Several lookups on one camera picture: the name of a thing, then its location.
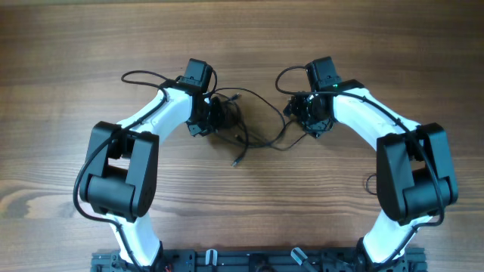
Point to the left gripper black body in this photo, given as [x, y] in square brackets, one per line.
[200, 123]

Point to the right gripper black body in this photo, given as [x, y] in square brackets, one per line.
[305, 109]

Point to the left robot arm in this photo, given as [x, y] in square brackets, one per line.
[117, 183]

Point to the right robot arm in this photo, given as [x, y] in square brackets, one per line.
[415, 175]

